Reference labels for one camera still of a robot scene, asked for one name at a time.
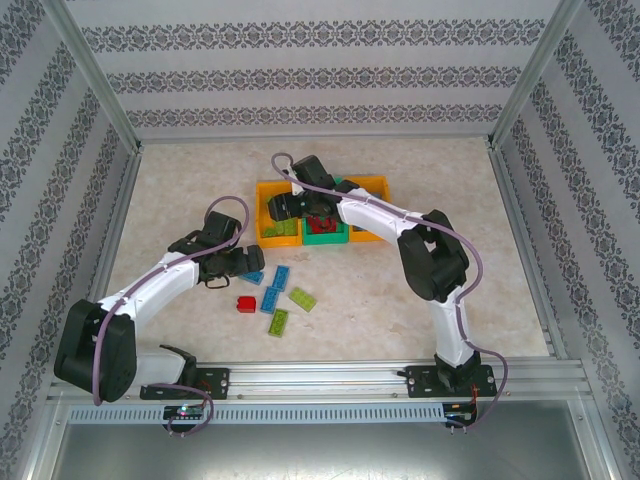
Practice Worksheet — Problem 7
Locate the lime green lego brick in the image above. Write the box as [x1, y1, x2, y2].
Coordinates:
[263, 219, 300, 239]
[288, 287, 318, 313]
[267, 308, 292, 338]

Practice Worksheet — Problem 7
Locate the green plastic bin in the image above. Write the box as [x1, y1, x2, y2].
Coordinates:
[299, 175, 351, 247]

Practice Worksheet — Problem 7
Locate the orange plastic bin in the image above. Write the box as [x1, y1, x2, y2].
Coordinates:
[347, 174, 391, 244]
[255, 179, 305, 249]

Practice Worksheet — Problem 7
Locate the small circuit board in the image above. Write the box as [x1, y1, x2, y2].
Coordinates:
[163, 404, 207, 422]
[443, 399, 479, 427]

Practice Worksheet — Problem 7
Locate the grey metal panel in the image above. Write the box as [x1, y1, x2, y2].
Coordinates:
[29, 399, 616, 480]

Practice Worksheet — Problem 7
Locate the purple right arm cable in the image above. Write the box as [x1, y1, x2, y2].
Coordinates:
[269, 151, 511, 432]

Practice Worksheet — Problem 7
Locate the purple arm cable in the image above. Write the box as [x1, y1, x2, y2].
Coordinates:
[269, 151, 511, 432]
[92, 195, 251, 439]

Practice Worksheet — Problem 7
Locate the aluminium rear frame rail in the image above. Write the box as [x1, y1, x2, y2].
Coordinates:
[137, 132, 494, 147]

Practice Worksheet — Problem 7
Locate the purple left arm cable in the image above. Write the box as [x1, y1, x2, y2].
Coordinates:
[92, 195, 251, 439]

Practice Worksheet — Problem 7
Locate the aluminium side frame rail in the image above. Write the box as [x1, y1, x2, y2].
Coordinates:
[487, 139, 571, 361]
[67, 147, 146, 365]

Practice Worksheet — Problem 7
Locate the wide aluminium base rail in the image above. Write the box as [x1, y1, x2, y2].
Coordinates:
[47, 360, 594, 404]

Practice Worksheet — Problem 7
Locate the grey slotted cable duct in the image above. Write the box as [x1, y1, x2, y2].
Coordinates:
[67, 402, 447, 425]

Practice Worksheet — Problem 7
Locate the aluminium frame post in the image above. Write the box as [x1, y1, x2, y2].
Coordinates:
[42, 0, 144, 154]
[487, 0, 586, 151]

